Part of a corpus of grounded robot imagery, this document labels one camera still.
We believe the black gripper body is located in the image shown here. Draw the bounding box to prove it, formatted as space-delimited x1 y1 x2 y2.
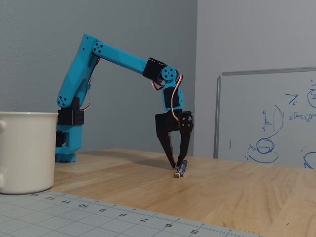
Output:
155 111 193 134

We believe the white ceramic mug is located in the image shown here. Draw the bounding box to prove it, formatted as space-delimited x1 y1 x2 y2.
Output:
0 111 59 195

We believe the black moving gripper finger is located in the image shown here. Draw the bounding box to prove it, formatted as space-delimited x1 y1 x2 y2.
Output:
176 113 195 168

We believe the grey cutting mat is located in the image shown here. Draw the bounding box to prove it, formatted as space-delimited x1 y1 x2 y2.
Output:
0 189 264 237

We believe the whiteboard with blue drawings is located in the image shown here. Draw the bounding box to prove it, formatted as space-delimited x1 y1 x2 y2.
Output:
213 66 316 170

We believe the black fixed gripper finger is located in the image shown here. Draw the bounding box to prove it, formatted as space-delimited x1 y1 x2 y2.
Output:
156 130 178 169

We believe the white red shoulder cable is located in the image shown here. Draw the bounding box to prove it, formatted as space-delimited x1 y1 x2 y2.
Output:
78 56 101 112

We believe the dark blue pen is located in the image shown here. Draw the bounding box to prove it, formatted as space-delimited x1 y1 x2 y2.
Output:
174 159 189 179

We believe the white red wrist cable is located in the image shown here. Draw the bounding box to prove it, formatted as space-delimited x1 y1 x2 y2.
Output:
151 73 185 122

